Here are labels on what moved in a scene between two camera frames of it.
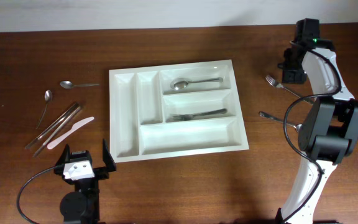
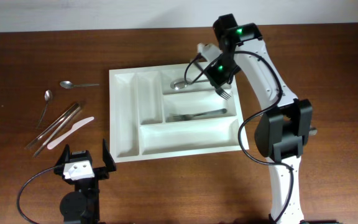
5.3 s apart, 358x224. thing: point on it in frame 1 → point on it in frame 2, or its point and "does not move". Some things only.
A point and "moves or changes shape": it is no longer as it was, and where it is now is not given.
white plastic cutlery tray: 168,111 does not move
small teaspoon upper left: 68,84 does not move
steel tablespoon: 181,83 does not move
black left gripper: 102,172 does not move
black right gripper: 288,76 → 215,79
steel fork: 273,82 moves or changes shape
